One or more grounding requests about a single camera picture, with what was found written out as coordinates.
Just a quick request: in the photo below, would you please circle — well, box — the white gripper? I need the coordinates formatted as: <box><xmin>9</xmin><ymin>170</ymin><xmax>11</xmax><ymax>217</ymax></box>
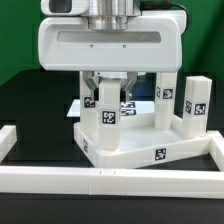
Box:
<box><xmin>38</xmin><ymin>10</ymin><xmax>183</xmax><ymax>102</ymax></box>

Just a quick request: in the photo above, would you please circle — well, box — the white desk top panel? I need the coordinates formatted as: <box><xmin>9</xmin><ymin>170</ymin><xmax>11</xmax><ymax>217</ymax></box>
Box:
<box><xmin>74</xmin><ymin>113</ymin><xmax>211</xmax><ymax>168</ymax></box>

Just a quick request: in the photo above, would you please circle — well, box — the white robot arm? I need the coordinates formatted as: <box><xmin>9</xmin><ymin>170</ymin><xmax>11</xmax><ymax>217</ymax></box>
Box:
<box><xmin>38</xmin><ymin>0</ymin><xmax>189</xmax><ymax>105</ymax></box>

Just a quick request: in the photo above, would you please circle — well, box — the fiducial marker sheet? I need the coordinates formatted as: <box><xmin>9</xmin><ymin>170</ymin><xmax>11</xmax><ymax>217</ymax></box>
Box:
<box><xmin>67</xmin><ymin>99</ymin><xmax>155</xmax><ymax>117</ymax></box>

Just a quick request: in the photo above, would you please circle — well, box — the white U-shaped obstacle fence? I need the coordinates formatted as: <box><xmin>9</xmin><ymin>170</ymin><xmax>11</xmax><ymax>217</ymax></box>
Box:
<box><xmin>0</xmin><ymin>125</ymin><xmax>224</xmax><ymax>199</ymax></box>

